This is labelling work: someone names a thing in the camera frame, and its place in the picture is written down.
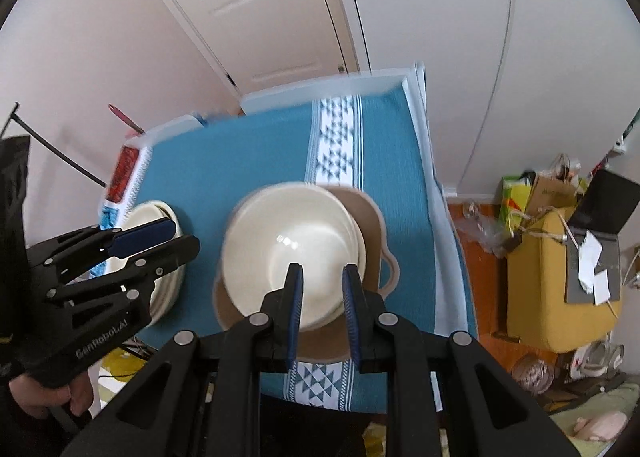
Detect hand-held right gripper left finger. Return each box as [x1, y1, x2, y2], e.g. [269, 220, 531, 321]
[60, 263, 305, 457]

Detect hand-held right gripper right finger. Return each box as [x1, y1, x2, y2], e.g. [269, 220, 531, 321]
[342, 264, 581, 457]

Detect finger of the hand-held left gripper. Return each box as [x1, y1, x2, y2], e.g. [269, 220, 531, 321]
[44, 235, 201, 305]
[27, 216, 177, 283]

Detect large white plate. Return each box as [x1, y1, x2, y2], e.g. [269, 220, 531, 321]
[120, 202, 187, 329]

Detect cream duck print bowl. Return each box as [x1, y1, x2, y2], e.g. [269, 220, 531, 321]
[221, 182, 360, 325]

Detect brown handled bowl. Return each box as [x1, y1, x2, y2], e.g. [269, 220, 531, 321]
[212, 186, 401, 364]

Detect person's left hand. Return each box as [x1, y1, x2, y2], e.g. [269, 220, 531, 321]
[10, 362, 96, 420]

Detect yellow striped cloth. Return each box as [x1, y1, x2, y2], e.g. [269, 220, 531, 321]
[97, 349, 151, 413]

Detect black metal rack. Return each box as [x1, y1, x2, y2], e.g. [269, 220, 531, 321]
[0, 104, 108, 188]

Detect blue patterned tablecloth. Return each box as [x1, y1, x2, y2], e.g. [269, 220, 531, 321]
[102, 87, 478, 413]

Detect clear plastic wrap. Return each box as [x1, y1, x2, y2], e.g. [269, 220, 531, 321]
[462, 202, 511, 258]

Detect glass jar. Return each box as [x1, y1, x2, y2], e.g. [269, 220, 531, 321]
[511, 354, 556, 392]

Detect yellow stool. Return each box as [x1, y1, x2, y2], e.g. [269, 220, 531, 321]
[506, 211, 625, 354]

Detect green box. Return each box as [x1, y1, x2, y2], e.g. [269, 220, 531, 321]
[500, 176, 533, 233]

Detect brown paper bag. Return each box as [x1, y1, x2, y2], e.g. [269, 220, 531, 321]
[525, 172, 583, 218]

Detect white paper slips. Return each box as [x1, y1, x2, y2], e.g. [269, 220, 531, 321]
[577, 231, 613, 304]

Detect white panel door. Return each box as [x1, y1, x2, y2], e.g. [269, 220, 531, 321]
[122, 0, 371, 98]

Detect pink plush toy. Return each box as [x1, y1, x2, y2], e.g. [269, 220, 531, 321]
[572, 412, 628, 440]

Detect black flat panel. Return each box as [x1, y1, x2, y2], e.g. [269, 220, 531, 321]
[570, 168, 638, 234]

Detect white wardrobe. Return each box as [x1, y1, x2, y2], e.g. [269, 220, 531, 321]
[320, 0, 640, 198]

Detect black cable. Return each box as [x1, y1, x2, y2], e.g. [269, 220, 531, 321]
[117, 342, 161, 367]

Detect pink handled tool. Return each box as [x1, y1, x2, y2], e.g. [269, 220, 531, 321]
[107, 104, 146, 135]

